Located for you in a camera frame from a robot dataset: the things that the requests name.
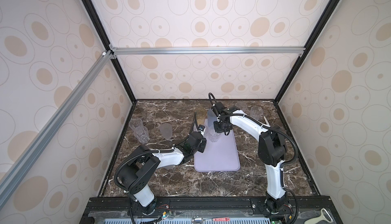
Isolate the blue grey plastic cup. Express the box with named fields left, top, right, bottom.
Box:
left=207, top=109, right=217, bottom=123

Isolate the clear small tumbler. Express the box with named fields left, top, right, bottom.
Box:
left=201, top=125, right=208, bottom=137

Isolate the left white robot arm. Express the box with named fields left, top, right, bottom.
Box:
left=114, top=113, right=207, bottom=215

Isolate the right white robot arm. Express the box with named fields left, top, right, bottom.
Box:
left=208, top=93, right=298, bottom=214

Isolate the lavender plastic tray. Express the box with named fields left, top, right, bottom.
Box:
left=194, top=119, right=240, bottom=172

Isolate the frosted plastic cup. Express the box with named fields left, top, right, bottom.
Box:
left=159, top=123, right=173, bottom=140

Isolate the clear tumbler left front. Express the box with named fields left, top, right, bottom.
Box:
left=133, top=126, right=150, bottom=144

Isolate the clear tumbler left back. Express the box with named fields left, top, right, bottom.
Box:
left=128, top=118, right=144, bottom=130

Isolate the white peeler tool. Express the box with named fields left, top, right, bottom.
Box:
left=304, top=208, right=334, bottom=224

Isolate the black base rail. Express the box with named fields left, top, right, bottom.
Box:
left=80, top=195, right=342, bottom=224

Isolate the aluminium frame bar back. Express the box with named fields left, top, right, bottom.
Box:
left=112, top=46, right=305, bottom=56

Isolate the aluminium frame bar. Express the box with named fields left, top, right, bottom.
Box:
left=1, top=50, right=114, bottom=208
left=112, top=46, right=305, bottom=56

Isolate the aluminium frame bar left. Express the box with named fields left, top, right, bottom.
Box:
left=1, top=50, right=114, bottom=208

